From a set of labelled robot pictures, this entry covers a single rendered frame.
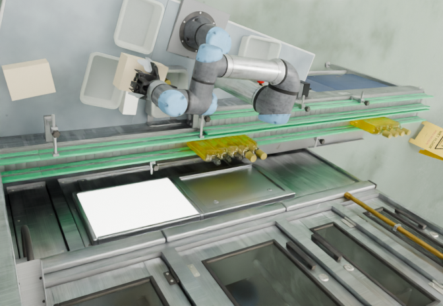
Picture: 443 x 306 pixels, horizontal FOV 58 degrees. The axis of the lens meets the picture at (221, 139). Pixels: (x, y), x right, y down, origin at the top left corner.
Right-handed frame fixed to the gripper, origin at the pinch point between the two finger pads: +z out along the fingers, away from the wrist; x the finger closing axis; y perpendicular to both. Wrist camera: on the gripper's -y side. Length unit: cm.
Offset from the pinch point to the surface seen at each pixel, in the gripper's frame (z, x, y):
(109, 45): 35.2, -4.0, 3.4
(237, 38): 36, -25, -58
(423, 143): 99, 12, -380
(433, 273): -81, 30, -93
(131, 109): 29.3, 20.2, -11.7
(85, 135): 26.9, 35.0, 6.0
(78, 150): 17.5, 38.4, 10.0
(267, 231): -35, 42, -54
